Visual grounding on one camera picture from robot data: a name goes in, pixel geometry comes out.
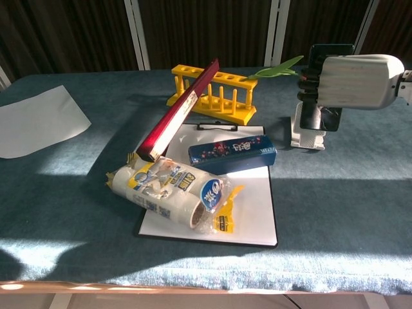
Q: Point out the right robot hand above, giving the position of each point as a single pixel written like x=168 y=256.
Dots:
x=357 y=80

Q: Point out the black smartphone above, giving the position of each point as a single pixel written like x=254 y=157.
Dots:
x=331 y=50

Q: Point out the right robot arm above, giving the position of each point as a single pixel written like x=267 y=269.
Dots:
x=406 y=85

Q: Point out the white phone stand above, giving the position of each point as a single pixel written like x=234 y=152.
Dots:
x=305 y=138

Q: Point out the artificial pink tulip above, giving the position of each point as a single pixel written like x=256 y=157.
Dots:
x=273 y=71

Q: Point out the yellow test tube rack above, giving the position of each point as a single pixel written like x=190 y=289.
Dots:
x=238 y=116

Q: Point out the blue table cloth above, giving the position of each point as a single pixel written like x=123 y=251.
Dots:
x=338 y=209

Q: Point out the blue toothpaste box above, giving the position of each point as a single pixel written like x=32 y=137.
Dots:
x=231 y=153

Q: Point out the black clipboard with white paper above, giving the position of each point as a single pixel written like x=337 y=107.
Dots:
x=251 y=206

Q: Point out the long red flat box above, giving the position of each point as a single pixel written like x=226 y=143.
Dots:
x=167 y=125

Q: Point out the wrapped pack of white rolls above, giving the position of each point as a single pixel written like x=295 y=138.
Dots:
x=161 y=190

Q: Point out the white paper sheet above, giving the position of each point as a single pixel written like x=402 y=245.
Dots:
x=38 y=122

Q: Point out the white partition post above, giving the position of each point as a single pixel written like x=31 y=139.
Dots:
x=365 y=29
x=277 y=32
x=136 y=32
x=4 y=78

